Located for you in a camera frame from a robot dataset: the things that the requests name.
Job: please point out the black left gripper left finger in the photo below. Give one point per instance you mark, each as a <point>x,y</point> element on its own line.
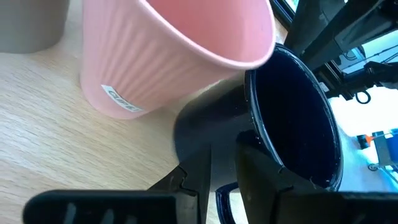
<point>199,174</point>

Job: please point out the black enamel mug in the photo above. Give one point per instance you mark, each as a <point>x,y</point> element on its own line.
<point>295,109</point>

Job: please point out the pink ribbed cup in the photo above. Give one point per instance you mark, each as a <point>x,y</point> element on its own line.
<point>155,46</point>

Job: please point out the wooden tray rack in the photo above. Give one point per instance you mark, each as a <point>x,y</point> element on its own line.
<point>62,124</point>

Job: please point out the olive brown cup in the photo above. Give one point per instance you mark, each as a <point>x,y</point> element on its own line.
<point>31,25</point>

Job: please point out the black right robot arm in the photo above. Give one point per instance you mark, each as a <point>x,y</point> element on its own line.
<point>342,31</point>

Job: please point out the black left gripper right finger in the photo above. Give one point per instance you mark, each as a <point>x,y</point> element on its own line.
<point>258,174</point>

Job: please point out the blue wheeled cart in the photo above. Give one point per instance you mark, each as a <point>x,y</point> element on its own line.
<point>390,146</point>

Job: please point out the black table frame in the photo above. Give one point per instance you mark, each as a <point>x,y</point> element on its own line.
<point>281,12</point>

